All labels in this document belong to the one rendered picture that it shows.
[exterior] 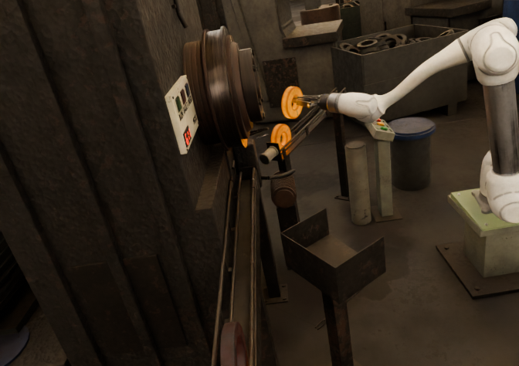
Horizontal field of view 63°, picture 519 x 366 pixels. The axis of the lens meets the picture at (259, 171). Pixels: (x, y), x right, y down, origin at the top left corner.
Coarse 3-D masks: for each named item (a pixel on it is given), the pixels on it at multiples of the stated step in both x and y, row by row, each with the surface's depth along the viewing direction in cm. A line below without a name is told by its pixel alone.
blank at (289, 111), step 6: (288, 90) 200; (294, 90) 202; (300, 90) 207; (288, 96) 199; (294, 96) 203; (300, 96) 208; (282, 102) 200; (288, 102) 200; (282, 108) 201; (288, 108) 201; (294, 108) 207; (300, 108) 210; (288, 114) 202; (294, 114) 206
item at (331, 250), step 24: (312, 216) 146; (288, 240) 137; (312, 240) 149; (336, 240) 150; (288, 264) 144; (312, 264) 130; (336, 264) 140; (360, 264) 126; (384, 264) 133; (336, 288) 123; (360, 288) 129; (336, 312) 146; (336, 336) 151; (336, 360) 159
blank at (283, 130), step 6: (276, 126) 216; (282, 126) 217; (276, 132) 214; (282, 132) 218; (288, 132) 223; (276, 138) 214; (282, 138) 224; (288, 138) 223; (282, 144) 221; (288, 144) 224
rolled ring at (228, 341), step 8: (224, 328) 101; (232, 328) 100; (240, 328) 107; (224, 336) 98; (232, 336) 98; (240, 336) 106; (224, 344) 96; (232, 344) 96; (240, 344) 108; (224, 352) 95; (232, 352) 95; (240, 352) 108; (224, 360) 94; (232, 360) 94; (240, 360) 108
